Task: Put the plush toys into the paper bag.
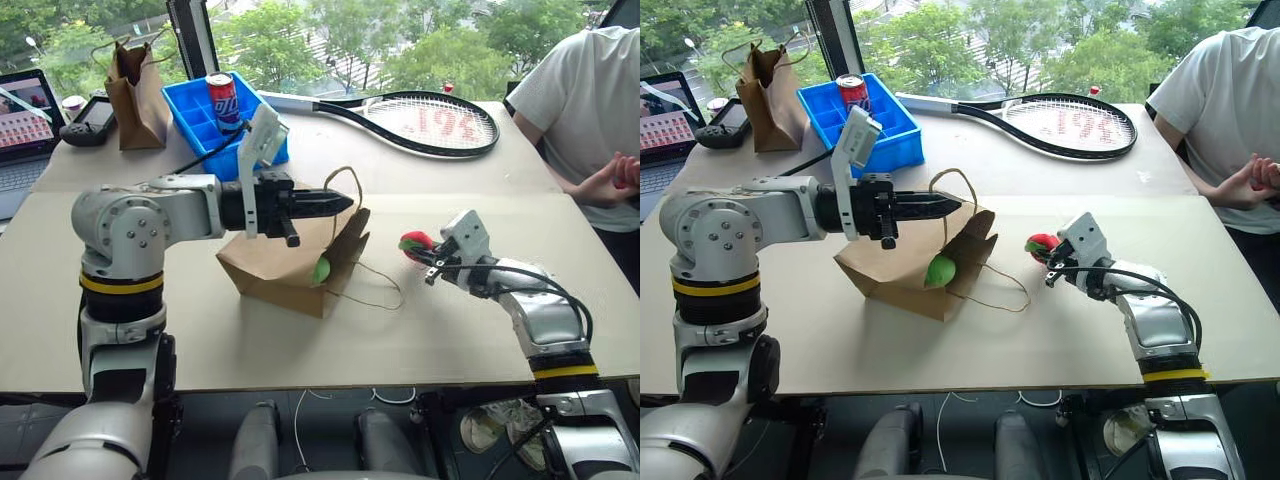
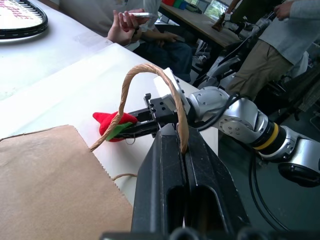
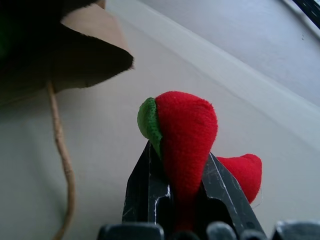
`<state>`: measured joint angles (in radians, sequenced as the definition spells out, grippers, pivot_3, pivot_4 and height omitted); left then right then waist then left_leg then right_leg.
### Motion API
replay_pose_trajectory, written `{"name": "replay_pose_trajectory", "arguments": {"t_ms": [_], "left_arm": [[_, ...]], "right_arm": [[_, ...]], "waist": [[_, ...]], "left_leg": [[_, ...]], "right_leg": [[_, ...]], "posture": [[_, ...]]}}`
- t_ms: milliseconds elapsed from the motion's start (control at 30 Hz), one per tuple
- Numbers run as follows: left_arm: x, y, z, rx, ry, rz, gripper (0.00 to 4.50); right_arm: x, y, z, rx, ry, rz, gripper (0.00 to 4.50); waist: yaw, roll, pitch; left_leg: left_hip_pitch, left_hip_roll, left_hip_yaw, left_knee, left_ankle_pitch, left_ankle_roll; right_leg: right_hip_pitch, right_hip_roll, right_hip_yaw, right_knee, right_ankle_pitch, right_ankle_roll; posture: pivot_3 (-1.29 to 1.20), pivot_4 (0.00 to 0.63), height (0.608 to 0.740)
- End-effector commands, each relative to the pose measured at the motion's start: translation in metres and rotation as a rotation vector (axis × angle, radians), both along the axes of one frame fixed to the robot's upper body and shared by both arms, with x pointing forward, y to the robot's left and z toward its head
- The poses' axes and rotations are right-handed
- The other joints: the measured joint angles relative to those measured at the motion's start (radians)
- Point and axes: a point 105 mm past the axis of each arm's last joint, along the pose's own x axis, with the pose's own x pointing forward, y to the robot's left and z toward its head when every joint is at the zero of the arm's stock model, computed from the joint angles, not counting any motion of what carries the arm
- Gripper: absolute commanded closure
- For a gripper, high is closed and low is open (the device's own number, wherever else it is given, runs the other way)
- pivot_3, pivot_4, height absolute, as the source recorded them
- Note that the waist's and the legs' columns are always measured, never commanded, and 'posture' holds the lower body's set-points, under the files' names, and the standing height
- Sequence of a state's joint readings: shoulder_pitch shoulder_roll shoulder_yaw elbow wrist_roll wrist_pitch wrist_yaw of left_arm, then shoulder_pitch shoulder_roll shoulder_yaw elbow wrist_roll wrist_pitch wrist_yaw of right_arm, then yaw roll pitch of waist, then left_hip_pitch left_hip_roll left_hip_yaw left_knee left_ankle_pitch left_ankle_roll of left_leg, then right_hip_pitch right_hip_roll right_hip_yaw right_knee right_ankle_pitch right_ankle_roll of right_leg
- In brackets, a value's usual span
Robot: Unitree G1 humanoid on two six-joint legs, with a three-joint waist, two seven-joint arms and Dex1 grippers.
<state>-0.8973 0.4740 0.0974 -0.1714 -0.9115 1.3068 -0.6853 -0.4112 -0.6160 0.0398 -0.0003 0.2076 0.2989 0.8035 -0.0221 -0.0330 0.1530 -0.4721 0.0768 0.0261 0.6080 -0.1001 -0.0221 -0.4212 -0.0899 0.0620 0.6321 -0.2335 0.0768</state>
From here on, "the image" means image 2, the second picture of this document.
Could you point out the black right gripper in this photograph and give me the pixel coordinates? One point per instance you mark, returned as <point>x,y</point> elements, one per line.
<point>161,110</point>

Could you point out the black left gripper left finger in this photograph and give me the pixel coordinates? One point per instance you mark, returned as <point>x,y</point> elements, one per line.
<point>155,175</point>

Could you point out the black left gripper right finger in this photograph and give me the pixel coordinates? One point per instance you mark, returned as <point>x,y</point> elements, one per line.
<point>210,180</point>

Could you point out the red green plush toy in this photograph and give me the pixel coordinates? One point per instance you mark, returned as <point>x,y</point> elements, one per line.
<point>105,120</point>

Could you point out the brown paper bag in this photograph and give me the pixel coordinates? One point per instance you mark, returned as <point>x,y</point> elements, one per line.
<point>50,187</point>

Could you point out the seated person's bare hand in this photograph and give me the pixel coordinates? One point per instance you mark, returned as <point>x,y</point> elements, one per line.
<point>121,36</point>

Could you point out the seated person's hand with phone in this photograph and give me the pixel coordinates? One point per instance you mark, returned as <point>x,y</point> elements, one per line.
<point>126,22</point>

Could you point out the standing person's hand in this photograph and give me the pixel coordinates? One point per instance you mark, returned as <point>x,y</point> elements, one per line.
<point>282,10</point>

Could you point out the seated person in jeans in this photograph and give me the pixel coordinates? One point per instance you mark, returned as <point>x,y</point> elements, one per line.
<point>172,56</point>

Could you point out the silver smartphone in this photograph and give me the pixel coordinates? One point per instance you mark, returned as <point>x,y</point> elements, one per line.
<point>140,15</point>

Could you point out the brown background table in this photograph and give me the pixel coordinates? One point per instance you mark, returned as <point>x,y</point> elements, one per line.
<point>197,22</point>

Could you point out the black racket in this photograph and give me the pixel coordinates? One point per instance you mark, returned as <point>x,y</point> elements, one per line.
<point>45,22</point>

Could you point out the standing person in khaki trousers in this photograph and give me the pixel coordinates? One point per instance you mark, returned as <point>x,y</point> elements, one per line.
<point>280,47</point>

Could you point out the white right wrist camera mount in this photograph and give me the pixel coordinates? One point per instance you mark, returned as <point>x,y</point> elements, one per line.
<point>175,85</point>

